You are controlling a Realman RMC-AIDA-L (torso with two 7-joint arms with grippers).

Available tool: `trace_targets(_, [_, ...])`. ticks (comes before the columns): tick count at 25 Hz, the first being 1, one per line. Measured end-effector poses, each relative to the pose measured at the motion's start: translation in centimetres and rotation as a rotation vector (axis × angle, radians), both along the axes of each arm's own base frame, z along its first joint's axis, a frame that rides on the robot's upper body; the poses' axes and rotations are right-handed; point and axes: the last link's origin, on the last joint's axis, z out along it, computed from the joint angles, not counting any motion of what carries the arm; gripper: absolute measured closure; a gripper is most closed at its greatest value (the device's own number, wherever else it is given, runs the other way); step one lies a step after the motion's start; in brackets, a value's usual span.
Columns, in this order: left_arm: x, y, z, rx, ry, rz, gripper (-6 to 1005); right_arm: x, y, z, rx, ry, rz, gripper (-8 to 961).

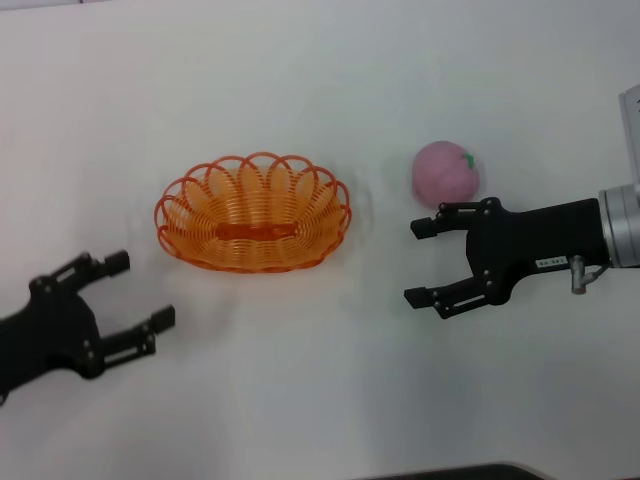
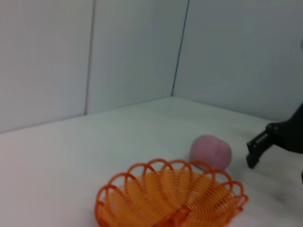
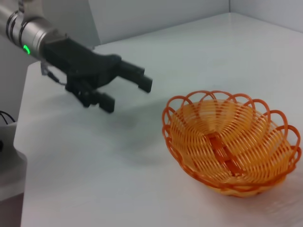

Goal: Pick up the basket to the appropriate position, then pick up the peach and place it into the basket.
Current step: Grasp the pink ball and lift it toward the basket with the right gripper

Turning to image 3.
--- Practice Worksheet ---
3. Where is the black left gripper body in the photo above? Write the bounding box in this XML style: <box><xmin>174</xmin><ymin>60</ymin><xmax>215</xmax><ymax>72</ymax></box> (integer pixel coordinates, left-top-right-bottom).
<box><xmin>42</xmin><ymin>35</ymin><xmax>122</xmax><ymax>93</ymax></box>

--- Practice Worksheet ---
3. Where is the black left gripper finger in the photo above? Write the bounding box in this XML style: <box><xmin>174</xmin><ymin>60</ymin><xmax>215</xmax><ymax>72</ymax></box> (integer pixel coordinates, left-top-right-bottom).
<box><xmin>115</xmin><ymin>60</ymin><xmax>153</xmax><ymax>94</ymax></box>
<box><xmin>65</xmin><ymin>79</ymin><xmax>116</xmax><ymax>114</ymax></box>

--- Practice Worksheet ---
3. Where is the orange woven plastic basket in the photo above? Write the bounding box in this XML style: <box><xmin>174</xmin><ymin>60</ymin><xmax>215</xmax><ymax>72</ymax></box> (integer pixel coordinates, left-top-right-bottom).
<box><xmin>161</xmin><ymin>89</ymin><xmax>303</xmax><ymax>198</ymax></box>

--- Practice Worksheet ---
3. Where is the left gripper connector cable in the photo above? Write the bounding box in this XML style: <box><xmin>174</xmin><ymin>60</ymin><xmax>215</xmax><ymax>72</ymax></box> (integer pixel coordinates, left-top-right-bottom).
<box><xmin>39</xmin><ymin>61</ymin><xmax>69</xmax><ymax>86</ymax></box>

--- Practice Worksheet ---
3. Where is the thin black base cable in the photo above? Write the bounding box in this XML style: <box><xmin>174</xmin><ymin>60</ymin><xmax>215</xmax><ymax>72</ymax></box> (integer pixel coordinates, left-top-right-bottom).
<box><xmin>0</xmin><ymin>110</ymin><xmax>17</xmax><ymax>125</ymax></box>

